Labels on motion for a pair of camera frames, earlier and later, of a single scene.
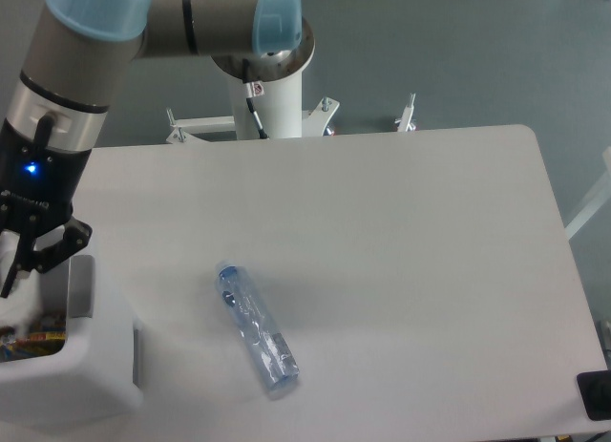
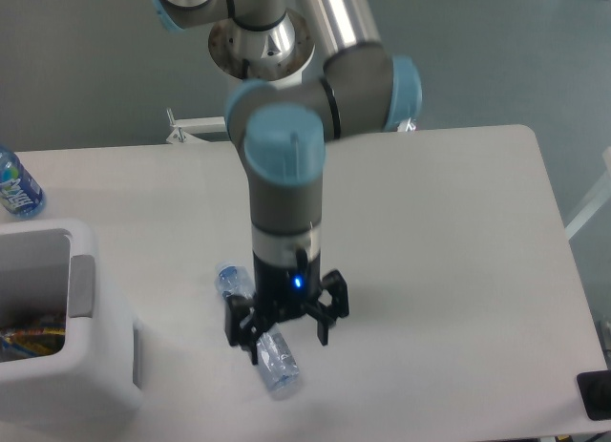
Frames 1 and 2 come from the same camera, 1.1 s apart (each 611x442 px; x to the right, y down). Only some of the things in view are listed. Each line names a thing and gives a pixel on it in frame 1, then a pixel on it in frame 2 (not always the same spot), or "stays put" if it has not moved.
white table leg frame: (597, 202) stays put
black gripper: (39, 178) → (282, 292)
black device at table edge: (595, 388) stays put
